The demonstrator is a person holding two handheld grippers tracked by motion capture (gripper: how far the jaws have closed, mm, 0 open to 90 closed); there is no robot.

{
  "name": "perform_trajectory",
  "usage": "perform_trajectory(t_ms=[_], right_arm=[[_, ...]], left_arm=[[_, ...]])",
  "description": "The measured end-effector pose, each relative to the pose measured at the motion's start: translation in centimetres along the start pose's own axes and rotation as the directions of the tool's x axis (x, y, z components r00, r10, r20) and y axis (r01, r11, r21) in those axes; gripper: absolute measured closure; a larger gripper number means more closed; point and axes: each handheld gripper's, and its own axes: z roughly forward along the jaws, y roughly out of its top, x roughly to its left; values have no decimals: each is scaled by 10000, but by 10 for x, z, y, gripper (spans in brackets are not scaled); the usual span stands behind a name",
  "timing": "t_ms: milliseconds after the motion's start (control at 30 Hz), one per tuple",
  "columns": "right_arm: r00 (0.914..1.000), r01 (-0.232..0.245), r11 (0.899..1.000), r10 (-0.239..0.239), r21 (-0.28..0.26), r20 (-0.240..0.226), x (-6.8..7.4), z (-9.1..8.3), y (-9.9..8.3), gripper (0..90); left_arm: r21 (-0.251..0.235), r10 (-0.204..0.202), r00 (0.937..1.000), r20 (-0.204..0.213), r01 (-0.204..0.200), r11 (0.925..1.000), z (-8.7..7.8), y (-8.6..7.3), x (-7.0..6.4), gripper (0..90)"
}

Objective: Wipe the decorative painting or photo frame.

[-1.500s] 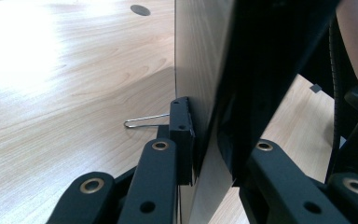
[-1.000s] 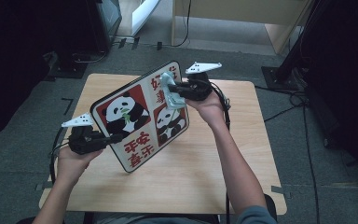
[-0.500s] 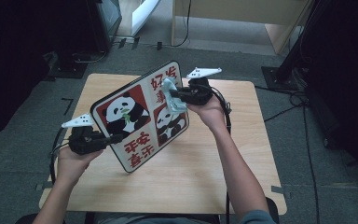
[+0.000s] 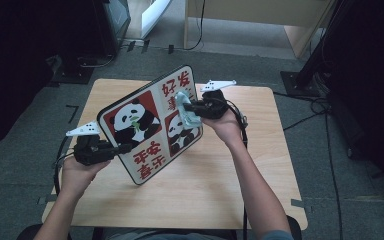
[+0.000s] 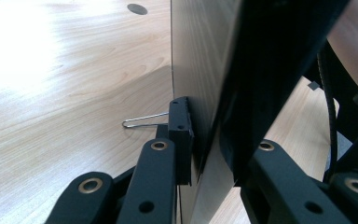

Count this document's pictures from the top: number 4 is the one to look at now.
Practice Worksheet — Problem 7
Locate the person's left hand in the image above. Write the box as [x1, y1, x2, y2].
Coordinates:
[60, 157, 111, 199]

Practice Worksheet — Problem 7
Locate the long black floor cable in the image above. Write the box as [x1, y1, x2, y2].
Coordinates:
[323, 109, 344, 240]

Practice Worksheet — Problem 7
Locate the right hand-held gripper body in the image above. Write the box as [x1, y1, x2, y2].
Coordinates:
[199, 79, 238, 120]

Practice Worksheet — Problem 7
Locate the black hanging cable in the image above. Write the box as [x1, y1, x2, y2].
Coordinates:
[183, 0, 206, 52]

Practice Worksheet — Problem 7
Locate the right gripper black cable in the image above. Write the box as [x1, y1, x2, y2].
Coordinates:
[225, 99, 250, 240]

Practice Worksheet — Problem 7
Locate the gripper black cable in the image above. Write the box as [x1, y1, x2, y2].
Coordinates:
[52, 135, 77, 196]
[225, 99, 250, 240]

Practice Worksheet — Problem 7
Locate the person's right hand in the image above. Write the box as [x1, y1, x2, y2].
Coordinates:
[201, 109, 245, 148]

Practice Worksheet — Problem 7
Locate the panda print board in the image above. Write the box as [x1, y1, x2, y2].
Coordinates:
[97, 64, 204, 186]

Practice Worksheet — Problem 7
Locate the black stand with base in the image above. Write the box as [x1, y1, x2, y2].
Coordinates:
[279, 0, 346, 98]

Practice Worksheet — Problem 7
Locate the person's grey clothing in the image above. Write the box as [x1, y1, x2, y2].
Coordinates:
[108, 228, 294, 240]

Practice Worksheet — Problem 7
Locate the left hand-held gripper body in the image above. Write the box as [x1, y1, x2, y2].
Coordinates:
[65, 121, 116, 167]

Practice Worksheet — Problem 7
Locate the thin black floor cable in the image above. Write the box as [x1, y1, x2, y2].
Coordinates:
[78, 54, 116, 69]

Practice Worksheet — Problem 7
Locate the black flat floor base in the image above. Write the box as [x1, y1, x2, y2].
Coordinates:
[51, 54, 96, 85]

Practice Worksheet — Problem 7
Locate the white curved panel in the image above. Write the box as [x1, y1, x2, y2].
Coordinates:
[141, 0, 173, 39]

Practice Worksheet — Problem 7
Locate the light blue cloth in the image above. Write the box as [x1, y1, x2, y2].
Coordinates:
[174, 90, 203, 130]

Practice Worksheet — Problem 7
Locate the black monitor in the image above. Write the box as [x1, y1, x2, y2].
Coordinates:
[93, 0, 132, 58]

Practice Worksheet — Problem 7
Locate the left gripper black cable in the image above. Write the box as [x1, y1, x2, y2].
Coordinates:
[52, 135, 77, 196]

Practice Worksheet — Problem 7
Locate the light wooden cabinet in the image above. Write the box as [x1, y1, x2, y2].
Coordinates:
[183, 0, 334, 59]

